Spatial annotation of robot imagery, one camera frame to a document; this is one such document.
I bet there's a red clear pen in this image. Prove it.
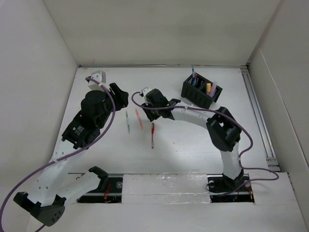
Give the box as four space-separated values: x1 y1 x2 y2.
151 123 155 149

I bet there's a pink clear pen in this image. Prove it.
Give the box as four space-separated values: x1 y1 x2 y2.
135 108 143 130

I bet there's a green clear pen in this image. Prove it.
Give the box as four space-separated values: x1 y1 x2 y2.
125 110 130 134

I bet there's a blue clear pen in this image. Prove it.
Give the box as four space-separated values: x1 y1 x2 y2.
191 66 196 86

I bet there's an orange highlighter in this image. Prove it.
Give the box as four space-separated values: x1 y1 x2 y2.
206 83 211 94

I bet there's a purple highlighter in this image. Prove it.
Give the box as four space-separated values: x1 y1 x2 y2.
209 82 217 97

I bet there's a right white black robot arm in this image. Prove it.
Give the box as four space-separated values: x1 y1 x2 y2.
140 87 243 193

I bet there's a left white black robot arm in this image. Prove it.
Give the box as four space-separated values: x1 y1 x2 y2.
14 83 128 227

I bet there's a black pen organizer box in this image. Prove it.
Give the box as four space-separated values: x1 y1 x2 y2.
181 73 223 109

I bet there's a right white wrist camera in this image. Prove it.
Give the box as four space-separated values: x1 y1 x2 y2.
140 87 152 97

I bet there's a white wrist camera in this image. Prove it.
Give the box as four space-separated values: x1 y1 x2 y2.
140 87 152 97
86 70 106 90

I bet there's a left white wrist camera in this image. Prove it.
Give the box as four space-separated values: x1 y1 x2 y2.
86 70 106 90

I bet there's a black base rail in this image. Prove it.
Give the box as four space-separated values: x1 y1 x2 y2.
77 174 254 204

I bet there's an aluminium side rail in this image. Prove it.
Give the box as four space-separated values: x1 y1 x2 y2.
240 65 281 172

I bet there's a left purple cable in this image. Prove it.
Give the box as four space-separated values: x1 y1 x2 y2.
0 76 117 232

